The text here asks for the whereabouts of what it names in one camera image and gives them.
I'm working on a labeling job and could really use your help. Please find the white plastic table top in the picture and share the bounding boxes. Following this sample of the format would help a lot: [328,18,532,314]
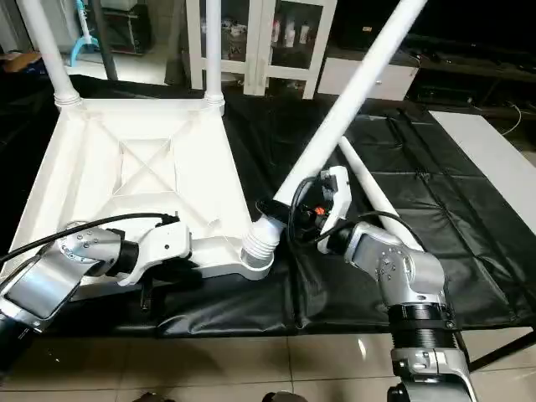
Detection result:
[0,96,279,291]

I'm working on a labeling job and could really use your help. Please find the white plastic table leg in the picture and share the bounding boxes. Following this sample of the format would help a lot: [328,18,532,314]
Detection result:
[337,135,425,252]
[203,0,227,107]
[17,0,85,107]
[240,0,430,271]

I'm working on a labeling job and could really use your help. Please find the black work mat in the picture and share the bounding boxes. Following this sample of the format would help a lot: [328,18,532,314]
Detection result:
[0,71,536,338]

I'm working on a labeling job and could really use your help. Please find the white glass-door cabinet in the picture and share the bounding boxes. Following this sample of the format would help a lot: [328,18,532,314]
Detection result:
[184,0,338,100]

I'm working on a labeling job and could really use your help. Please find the white drawer unit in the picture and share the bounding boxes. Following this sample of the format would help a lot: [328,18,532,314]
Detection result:
[317,54,420,103]

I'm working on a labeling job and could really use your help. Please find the white flat board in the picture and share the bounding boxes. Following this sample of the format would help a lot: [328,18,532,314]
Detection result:
[427,109,536,220]

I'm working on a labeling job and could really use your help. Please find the black stand leg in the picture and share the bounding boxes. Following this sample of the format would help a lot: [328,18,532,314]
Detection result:
[463,329,536,375]

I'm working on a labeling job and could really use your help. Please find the black metal pole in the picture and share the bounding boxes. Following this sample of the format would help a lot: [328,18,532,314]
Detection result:
[90,0,120,82]

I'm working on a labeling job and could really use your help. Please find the blue plastic tool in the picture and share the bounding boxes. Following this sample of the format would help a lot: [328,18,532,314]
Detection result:
[65,0,97,66]

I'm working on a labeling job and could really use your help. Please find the brown cardboard box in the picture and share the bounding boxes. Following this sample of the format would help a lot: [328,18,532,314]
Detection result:
[0,50,43,75]

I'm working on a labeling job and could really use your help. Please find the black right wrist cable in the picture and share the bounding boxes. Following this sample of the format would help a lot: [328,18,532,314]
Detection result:
[287,186,420,252]

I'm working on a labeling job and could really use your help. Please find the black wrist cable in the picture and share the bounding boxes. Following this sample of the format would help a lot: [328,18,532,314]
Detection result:
[0,211,182,267]
[287,186,420,252]

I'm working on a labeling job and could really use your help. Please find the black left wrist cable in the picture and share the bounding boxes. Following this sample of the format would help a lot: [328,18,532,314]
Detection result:
[0,211,182,267]

